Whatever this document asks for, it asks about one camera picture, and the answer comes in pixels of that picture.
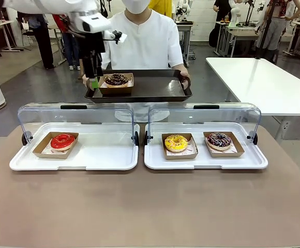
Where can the bystander in red top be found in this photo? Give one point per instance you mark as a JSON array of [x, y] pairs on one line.
[[71, 49]]

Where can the clear display lid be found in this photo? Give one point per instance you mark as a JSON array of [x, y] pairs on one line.
[[88, 116], [204, 116]]

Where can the person's left hand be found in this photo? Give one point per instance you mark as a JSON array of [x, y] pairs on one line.
[[187, 78]]

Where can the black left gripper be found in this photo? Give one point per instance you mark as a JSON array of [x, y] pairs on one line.
[[93, 44]]

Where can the printed paper under rainbow donut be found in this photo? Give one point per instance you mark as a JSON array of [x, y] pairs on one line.
[[232, 148]]

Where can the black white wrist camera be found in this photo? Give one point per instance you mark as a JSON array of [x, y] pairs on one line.
[[117, 36]]

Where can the red glazed donut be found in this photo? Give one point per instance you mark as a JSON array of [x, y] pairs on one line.
[[40, 152]]

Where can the person in white shirt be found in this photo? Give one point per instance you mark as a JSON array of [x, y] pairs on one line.
[[144, 38]]

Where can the glossy red donut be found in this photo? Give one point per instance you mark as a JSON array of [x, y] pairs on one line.
[[55, 144]]

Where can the person's right hand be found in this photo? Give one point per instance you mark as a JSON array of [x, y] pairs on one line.
[[85, 80]]

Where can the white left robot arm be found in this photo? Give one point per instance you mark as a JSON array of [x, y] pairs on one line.
[[49, 6]]

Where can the printed paper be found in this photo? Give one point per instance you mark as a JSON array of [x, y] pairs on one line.
[[232, 148], [130, 82], [62, 153], [190, 150]]

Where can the person's left forearm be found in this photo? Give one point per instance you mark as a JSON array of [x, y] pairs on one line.
[[183, 68]]

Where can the chocolate donut with nuts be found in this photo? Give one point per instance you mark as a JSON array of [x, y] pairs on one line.
[[116, 80]]

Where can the chocolate donut rainbow sprinkles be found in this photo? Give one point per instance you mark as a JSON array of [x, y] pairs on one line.
[[213, 144]]

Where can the printed paper under red donut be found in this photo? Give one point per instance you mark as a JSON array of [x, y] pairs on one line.
[[62, 153]]

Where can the bystander in yellow shirt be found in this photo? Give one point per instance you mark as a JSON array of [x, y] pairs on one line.
[[163, 6]]

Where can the chocolate sprinkled donut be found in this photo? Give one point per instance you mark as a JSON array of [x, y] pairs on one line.
[[227, 155]]

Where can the white table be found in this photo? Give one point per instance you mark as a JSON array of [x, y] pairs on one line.
[[256, 82]]

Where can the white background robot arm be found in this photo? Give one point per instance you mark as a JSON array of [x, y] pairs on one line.
[[234, 15]]

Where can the black hinge knob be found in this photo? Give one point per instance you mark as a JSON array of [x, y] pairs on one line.
[[137, 139], [254, 139], [146, 138], [26, 139]]

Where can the yellow glazed donut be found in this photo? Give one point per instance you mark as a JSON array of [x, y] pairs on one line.
[[181, 157]]

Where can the background workbench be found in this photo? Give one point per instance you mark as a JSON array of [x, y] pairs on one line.
[[239, 34]]

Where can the bystander in black trousers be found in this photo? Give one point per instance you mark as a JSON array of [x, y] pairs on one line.
[[44, 44]]

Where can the white display tray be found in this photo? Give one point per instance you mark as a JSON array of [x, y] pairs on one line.
[[101, 155], [204, 161]]

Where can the yellow sprinkled donut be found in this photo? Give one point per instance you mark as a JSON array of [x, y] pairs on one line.
[[170, 146]]

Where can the white face mask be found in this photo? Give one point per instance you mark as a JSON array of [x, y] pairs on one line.
[[135, 6]]

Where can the dark brown serving tray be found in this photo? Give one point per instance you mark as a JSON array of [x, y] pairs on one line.
[[152, 85]]

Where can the white table leg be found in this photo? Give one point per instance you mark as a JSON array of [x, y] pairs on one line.
[[282, 129]]

